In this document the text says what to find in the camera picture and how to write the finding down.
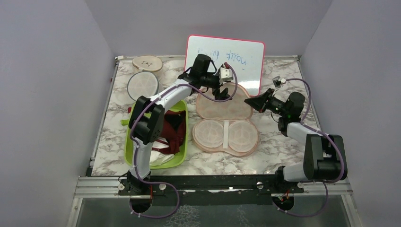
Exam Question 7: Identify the green plastic tray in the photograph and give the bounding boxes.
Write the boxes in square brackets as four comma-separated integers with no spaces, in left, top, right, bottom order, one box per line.
[122,99,189,170]

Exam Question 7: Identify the round wooden slice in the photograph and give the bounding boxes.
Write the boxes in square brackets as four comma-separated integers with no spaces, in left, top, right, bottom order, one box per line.
[131,55,163,74]

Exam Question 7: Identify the white bra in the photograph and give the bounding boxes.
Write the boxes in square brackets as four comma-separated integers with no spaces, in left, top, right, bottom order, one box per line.
[149,137,174,167]

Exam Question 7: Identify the pink framed whiteboard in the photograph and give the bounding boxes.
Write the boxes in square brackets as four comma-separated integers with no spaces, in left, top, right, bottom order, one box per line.
[184,35,265,96]

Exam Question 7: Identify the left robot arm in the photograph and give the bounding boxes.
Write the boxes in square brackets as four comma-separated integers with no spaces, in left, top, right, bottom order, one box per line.
[127,54,234,194]

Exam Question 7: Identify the black front rail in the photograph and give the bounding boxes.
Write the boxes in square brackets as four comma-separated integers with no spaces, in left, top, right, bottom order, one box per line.
[118,175,304,206]

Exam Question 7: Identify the round white mesh laundry bag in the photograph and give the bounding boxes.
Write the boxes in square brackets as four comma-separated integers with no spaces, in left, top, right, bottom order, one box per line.
[127,71,163,101]

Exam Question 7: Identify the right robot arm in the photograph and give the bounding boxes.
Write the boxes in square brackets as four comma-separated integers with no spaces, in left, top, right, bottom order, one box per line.
[244,88,348,192]

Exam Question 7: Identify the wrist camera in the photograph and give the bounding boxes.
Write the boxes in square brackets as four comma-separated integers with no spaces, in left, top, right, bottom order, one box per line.
[272,76,287,89]
[218,63,234,82]

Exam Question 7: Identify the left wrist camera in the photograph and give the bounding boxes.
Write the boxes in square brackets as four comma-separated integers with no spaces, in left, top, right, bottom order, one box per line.
[218,63,234,82]

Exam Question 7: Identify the dark red bra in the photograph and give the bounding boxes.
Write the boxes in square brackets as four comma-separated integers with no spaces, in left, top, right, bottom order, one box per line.
[159,110,186,155]

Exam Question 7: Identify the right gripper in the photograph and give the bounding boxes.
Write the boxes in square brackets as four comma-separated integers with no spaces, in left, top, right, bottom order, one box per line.
[244,88,288,117]

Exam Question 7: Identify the floral mesh laundry bag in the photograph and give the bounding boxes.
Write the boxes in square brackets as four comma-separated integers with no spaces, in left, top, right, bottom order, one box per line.
[192,82,259,157]

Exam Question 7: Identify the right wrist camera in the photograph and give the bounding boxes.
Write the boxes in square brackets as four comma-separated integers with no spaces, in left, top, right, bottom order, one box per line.
[272,76,287,89]

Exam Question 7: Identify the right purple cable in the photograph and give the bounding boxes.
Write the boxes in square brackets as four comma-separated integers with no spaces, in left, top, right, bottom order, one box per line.
[283,78,346,218]

